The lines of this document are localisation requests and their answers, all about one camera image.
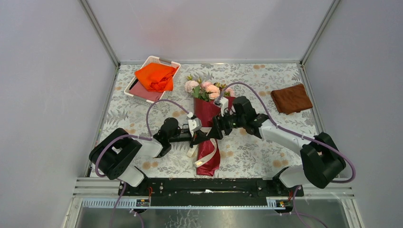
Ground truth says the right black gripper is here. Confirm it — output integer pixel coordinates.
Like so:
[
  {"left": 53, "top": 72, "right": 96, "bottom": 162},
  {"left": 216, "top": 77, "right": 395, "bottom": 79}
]
[{"left": 207, "top": 107, "right": 246, "bottom": 140}]

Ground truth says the cream printed ribbon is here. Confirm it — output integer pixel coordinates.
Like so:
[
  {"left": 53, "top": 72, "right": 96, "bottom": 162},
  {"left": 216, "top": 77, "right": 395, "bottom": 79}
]
[{"left": 186, "top": 127, "right": 219, "bottom": 168}]

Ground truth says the dark red wrapping paper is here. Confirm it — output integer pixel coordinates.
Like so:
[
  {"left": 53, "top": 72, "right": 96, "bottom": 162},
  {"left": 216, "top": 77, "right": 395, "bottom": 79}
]
[{"left": 193, "top": 98, "right": 221, "bottom": 177}]

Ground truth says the pink fake flower bunch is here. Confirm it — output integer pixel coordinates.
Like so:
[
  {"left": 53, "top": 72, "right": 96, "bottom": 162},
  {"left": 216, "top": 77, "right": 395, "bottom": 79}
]
[{"left": 184, "top": 75, "right": 227, "bottom": 102}]

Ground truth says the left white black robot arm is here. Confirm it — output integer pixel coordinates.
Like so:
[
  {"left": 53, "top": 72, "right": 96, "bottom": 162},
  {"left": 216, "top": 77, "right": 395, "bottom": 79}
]
[{"left": 88, "top": 117, "right": 209, "bottom": 195}]

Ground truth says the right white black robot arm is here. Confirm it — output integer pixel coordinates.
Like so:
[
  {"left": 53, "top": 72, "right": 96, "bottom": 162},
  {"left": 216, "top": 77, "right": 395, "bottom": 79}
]
[{"left": 208, "top": 96, "right": 346, "bottom": 196}]

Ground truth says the floral patterned table mat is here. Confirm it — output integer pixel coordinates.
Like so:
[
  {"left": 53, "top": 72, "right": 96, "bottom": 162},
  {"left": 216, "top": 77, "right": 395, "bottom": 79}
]
[{"left": 99, "top": 63, "right": 317, "bottom": 178}]

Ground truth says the white plastic basket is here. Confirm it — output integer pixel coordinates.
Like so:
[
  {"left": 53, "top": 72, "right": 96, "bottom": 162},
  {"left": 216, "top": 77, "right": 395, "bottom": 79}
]
[{"left": 124, "top": 56, "right": 181, "bottom": 106}]

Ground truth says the orange folded cloth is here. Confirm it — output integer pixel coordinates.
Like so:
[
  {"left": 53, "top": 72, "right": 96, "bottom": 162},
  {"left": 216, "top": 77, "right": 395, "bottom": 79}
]
[{"left": 134, "top": 63, "right": 178, "bottom": 92}]

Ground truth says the pink paper sheet in basket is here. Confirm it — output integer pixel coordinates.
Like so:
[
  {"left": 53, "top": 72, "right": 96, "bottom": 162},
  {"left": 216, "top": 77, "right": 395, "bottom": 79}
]
[{"left": 129, "top": 79, "right": 163, "bottom": 102}]

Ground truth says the brown folded cloth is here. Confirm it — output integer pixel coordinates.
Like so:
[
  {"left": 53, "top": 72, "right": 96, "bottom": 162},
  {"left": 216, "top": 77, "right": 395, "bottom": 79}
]
[{"left": 270, "top": 84, "right": 313, "bottom": 115}]

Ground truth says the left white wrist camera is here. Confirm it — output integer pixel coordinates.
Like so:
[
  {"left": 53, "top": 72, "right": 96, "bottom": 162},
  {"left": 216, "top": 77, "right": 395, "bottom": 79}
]
[{"left": 187, "top": 113, "right": 202, "bottom": 133}]

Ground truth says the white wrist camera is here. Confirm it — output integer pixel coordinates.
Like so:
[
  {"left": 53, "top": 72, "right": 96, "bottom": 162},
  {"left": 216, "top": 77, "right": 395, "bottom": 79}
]
[
  {"left": 214, "top": 97, "right": 229, "bottom": 116},
  {"left": 187, "top": 113, "right": 202, "bottom": 133}
]

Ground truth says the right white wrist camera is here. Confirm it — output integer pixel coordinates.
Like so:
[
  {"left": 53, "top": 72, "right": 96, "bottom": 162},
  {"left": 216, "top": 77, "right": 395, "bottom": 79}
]
[{"left": 214, "top": 97, "right": 229, "bottom": 116}]

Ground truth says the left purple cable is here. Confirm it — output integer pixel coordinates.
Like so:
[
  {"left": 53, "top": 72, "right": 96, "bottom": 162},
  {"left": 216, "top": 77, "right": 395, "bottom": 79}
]
[{"left": 94, "top": 99, "right": 191, "bottom": 228}]

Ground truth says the purple cable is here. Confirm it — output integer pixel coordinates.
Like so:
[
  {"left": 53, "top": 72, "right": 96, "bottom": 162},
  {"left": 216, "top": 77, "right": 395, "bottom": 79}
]
[
  {"left": 214, "top": 82, "right": 357, "bottom": 228},
  {"left": 94, "top": 99, "right": 191, "bottom": 228}
]

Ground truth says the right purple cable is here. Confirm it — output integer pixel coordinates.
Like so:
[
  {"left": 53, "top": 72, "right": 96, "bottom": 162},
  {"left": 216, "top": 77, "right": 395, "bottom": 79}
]
[{"left": 214, "top": 82, "right": 357, "bottom": 228}]

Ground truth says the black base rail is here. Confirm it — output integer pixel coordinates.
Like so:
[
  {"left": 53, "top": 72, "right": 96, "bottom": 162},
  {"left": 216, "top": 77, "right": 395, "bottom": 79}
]
[{"left": 118, "top": 178, "right": 304, "bottom": 207}]

